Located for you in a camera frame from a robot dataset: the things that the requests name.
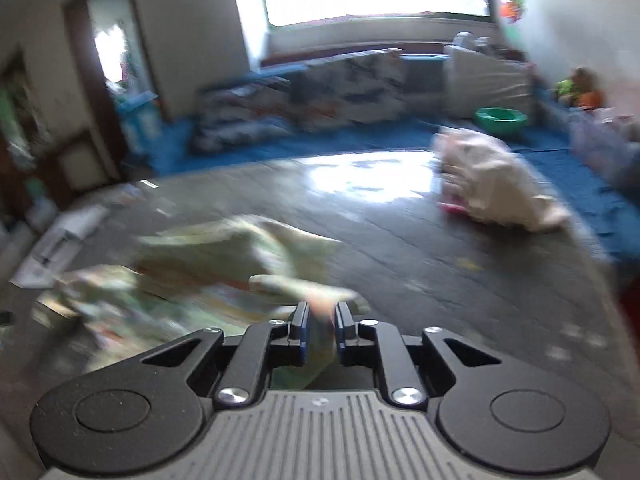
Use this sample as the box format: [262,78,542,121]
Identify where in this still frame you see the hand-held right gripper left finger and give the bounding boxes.
[131,301,311,409]

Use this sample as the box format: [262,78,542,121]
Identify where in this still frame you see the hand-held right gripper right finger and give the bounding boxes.
[334,301,505,407]

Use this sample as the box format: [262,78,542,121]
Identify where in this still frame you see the light green patterned garment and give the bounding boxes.
[31,214,372,391]

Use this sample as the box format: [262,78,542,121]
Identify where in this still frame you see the pile of white clothes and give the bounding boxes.
[432,127,572,233]

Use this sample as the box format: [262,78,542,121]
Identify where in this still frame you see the patterned grey cushion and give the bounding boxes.
[189,48,408,155]

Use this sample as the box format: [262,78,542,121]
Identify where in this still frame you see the white papers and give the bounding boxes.
[10,204,112,288]

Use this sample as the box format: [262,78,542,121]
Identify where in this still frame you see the green plastic basin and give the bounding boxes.
[474,106,529,137]

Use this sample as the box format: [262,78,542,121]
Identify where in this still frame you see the blue plastic container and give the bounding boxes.
[114,89,163,153]

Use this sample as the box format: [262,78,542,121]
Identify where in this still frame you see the blue floor mat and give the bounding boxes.
[150,52,636,266]

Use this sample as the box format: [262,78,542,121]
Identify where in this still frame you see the white folded mattress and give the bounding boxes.
[442,32,537,122]

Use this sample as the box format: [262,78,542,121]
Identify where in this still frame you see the doorway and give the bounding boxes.
[61,0,166,181]

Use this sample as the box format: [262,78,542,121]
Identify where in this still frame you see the green and orange toy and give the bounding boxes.
[552,67,605,112]

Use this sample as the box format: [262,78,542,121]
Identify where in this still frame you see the colourful wall decoration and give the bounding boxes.
[499,0,529,25]

